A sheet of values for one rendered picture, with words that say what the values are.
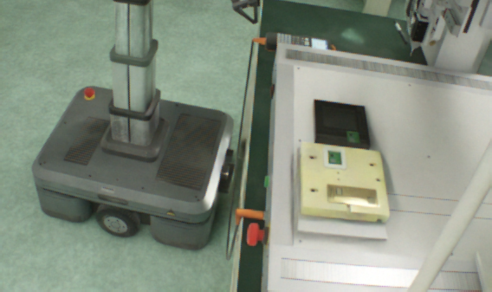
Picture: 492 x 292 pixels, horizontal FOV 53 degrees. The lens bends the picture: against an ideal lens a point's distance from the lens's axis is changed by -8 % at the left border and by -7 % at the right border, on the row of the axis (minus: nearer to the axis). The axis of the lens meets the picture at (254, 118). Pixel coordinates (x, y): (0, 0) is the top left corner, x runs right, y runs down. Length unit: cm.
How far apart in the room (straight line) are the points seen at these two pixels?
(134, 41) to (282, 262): 92
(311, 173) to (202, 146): 96
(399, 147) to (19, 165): 157
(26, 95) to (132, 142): 89
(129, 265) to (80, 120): 56
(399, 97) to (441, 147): 18
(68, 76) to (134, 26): 113
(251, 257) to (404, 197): 32
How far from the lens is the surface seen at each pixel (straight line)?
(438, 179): 112
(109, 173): 181
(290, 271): 88
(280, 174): 102
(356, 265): 92
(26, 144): 234
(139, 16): 156
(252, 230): 94
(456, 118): 131
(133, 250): 192
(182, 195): 174
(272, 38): 153
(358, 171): 101
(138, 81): 168
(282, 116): 114
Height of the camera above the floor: 158
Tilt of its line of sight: 41 degrees down
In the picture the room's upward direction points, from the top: 10 degrees clockwise
